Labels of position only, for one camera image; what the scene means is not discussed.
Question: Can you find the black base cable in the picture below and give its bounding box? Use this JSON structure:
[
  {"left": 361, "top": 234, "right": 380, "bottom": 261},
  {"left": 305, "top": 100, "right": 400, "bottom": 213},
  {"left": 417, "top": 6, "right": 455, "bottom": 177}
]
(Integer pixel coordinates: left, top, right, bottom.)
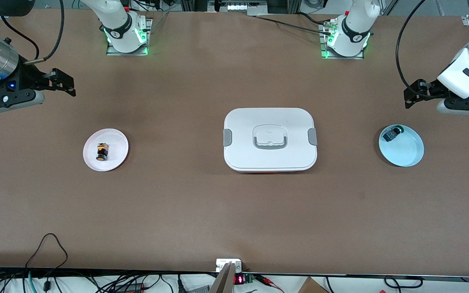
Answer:
[{"left": 254, "top": 11, "right": 335, "bottom": 34}]

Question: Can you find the white lidded lunch box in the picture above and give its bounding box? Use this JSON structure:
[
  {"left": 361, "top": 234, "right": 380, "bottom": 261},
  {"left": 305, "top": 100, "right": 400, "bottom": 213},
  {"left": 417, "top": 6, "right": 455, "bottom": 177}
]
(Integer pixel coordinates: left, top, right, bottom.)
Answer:
[{"left": 223, "top": 107, "right": 318, "bottom": 173}]

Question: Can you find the aluminium profile bar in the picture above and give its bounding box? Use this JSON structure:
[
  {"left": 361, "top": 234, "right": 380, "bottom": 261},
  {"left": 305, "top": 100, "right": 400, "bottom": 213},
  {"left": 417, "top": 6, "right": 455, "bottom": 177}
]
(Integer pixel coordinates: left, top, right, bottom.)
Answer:
[{"left": 209, "top": 262, "right": 237, "bottom": 293}]

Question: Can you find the black power adapter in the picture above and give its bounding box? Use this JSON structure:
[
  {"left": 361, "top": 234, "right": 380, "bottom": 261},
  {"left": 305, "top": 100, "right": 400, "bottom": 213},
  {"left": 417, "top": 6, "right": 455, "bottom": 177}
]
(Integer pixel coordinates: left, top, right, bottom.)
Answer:
[{"left": 114, "top": 282, "right": 146, "bottom": 293}]

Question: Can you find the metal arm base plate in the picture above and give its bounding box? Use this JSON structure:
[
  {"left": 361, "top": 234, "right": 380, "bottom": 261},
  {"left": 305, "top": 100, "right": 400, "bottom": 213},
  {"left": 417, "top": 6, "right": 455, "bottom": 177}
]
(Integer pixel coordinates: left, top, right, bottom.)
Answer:
[
  {"left": 320, "top": 22, "right": 365, "bottom": 60},
  {"left": 106, "top": 18, "right": 153, "bottom": 56}
]

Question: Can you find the thin black looped cable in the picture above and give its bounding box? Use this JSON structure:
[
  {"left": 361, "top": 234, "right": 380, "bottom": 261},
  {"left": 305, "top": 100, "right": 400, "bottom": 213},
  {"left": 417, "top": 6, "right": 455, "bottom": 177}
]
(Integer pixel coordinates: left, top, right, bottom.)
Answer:
[
  {"left": 384, "top": 276, "right": 424, "bottom": 289},
  {"left": 25, "top": 233, "right": 69, "bottom": 281}
]

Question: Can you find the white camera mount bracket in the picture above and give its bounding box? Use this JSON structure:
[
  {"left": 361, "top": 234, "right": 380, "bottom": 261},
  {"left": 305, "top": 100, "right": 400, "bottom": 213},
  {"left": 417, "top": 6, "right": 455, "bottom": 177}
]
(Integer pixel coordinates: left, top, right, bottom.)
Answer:
[{"left": 216, "top": 258, "right": 243, "bottom": 273}]

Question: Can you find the red clip lead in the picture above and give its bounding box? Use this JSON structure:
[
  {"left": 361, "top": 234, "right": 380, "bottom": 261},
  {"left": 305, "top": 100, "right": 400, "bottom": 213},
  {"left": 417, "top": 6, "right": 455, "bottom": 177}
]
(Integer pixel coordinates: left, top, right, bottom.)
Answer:
[{"left": 254, "top": 274, "right": 285, "bottom": 293}]

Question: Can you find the white light bar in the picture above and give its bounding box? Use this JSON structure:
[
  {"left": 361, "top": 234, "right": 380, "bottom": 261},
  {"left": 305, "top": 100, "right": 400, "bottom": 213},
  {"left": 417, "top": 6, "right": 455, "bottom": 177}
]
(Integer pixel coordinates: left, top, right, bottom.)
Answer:
[{"left": 208, "top": 0, "right": 268, "bottom": 15}]

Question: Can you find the brown cardboard piece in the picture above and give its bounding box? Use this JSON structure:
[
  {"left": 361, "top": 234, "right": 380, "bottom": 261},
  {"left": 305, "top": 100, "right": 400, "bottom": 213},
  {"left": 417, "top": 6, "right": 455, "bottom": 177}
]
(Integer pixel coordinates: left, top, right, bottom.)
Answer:
[{"left": 298, "top": 277, "right": 329, "bottom": 293}]

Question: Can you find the pale pink round plate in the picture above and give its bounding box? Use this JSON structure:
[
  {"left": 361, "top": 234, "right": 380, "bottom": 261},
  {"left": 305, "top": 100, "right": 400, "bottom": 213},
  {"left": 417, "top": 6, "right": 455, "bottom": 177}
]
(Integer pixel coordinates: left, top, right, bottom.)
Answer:
[{"left": 83, "top": 128, "right": 129, "bottom": 172}]

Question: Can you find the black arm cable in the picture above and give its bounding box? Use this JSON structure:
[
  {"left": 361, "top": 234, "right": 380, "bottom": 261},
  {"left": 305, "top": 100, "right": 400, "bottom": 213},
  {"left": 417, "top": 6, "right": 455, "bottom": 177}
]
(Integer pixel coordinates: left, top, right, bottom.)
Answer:
[
  {"left": 24, "top": 0, "right": 65, "bottom": 65},
  {"left": 396, "top": 0, "right": 443, "bottom": 101},
  {"left": 0, "top": 15, "right": 40, "bottom": 61}
]

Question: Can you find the light blue round plate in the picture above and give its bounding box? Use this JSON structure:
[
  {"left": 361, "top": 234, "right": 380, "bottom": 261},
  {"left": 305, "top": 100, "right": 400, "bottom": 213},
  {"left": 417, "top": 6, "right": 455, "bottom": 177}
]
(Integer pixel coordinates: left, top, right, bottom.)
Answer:
[{"left": 379, "top": 125, "right": 425, "bottom": 167}]

